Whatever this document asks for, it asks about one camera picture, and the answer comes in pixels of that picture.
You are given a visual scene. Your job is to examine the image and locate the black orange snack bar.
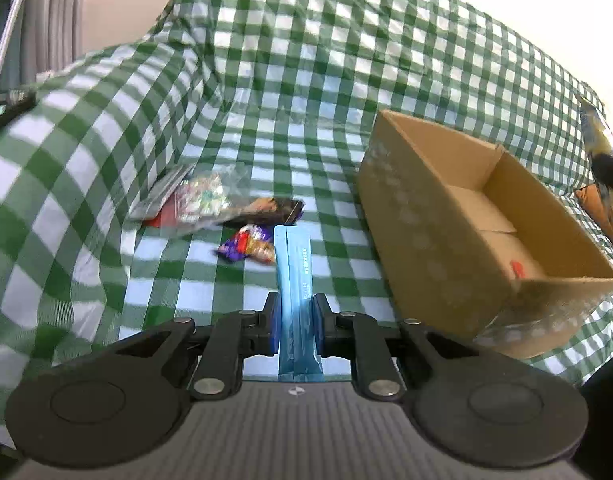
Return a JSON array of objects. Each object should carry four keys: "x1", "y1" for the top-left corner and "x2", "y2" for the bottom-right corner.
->
[{"x1": 224, "y1": 197, "x2": 304, "y2": 228}]

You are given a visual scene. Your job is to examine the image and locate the light blue snack packet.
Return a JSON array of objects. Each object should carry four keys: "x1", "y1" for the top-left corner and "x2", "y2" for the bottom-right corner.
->
[{"x1": 274, "y1": 226, "x2": 323, "y2": 382}]

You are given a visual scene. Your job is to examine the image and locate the orange cushion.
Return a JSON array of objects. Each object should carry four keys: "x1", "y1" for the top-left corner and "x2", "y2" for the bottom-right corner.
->
[{"x1": 574, "y1": 183, "x2": 613, "y2": 244}]

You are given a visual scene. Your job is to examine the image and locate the black green side object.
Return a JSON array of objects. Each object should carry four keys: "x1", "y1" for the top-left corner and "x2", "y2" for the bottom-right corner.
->
[{"x1": 0, "y1": 89, "x2": 36, "y2": 130}]

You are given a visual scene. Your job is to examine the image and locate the brown cardboard box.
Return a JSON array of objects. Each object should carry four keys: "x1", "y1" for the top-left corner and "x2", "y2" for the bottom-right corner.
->
[{"x1": 357, "y1": 110, "x2": 613, "y2": 359}]

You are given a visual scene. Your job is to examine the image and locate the grey curtain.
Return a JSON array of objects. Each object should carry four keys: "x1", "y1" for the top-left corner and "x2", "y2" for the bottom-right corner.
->
[{"x1": 0, "y1": 0, "x2": 83, "y2": 92}]

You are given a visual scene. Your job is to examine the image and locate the clear bag colourful candies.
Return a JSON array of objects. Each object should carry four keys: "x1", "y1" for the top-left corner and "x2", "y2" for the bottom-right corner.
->
[{"x1": 174, "y1": 164, "x2": 251, "y2": 232}]

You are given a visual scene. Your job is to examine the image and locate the silver red snack packet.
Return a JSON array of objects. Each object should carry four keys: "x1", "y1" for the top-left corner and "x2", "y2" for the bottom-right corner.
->
[{"x1": 128, "y1": 164, "x2": 194, "y2": 229}]

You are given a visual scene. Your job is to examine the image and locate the purple candy wrapper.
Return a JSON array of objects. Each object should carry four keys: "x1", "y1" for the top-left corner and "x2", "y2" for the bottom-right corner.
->
[{"x1": 216, "y1": 224, "x2": 276, "y2": 264}]

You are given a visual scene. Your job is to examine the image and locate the green white checkered cloth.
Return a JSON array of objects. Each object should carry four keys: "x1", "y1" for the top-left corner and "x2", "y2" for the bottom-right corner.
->
[{"x1": 0, "y1": 0, "x2": 613, "y2": 449}]

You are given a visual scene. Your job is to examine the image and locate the yellow blue snack bag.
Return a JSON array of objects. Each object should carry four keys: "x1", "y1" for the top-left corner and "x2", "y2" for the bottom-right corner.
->
[{"x1": 576, "y1": 93, "x2": 613, "y2": 227}]

